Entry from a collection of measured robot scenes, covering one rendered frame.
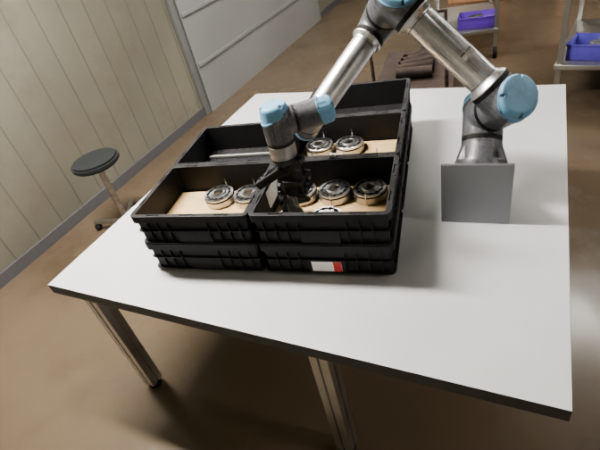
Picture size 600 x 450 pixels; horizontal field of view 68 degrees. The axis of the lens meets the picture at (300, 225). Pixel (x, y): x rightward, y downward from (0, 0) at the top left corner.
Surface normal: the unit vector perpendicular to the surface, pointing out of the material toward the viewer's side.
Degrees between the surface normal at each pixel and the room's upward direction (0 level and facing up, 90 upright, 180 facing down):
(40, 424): 0
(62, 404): 0
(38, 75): 90
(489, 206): 90
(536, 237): 0
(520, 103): 59
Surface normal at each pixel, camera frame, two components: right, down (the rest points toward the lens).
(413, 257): -0.20, -0.78
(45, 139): 0.90, 0.10
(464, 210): -0.31, 0.63
